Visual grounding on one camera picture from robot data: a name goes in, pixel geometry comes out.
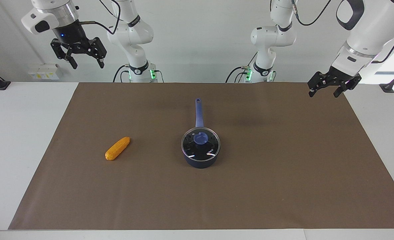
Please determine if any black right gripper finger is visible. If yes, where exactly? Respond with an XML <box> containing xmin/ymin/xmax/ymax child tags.
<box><xmin>84</xmin><ymin>37</ymin><xmax>107</xmax><ymax>69</ymax></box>
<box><xmin>50</xmin><ymin>39</ymin><xmax>78</xmax><ymax>70</ymax></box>

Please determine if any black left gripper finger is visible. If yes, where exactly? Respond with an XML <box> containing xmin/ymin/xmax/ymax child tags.
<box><xmin>308</xmin><ymin>72</ymin><xmax>330</xmax><ymax>97</ymax></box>
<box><xmin>333</xmin><ymin>76</ymin><xmax>362</xmax><ymax>98</ymax></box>

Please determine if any yellow corn cob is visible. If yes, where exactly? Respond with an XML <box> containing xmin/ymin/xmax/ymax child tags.
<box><xmin>105</xmin><ymin>137</ymin><xmax>131</xmax><ymax>161</ymax></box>

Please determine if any glass lid blue knob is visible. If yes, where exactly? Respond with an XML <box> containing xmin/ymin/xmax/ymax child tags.
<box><xmin>182</xmin><ymin>127</ymin><xmax>220</xmax><ymax>158</ymax></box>

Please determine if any brown paper table mat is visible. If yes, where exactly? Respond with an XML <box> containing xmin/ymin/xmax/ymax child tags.
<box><xmin>8</xmin><ymin>82</ymin><xmax>394</xmax><ymax>230</ymax></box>

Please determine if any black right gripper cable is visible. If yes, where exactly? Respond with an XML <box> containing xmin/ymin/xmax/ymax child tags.
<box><xmin>79</xmin><ymin>0</ymin><xmax>121</xmax><ymax>35</ymax></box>

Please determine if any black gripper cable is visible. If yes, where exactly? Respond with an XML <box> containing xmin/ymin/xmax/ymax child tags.
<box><xmin>292</xmin><ymin>0</ymin><xmax>394</xmax><ymax>64</ymax></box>
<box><xmin>79</xmin><ymin>0</ymin><xmax>121</xmax><ymax>35</ymax></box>

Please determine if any white wall socket box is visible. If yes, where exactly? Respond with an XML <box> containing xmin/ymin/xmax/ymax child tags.
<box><xmin>28</xmin><ymin>64</ymin><xmax>63</xmax><ymax>80</ymax></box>

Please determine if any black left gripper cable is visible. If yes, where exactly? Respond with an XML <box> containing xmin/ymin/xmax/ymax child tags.
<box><xmin>292</xmin><ymin>0</ymin><xmax>394</xmax><ymax>64</ymax></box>

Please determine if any blue saucepan with handle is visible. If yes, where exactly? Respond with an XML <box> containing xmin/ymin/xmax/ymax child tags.
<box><xmin>181</xmin><ymin>98</ymin><xmax>221</xmax><ymax>169</ymax></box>

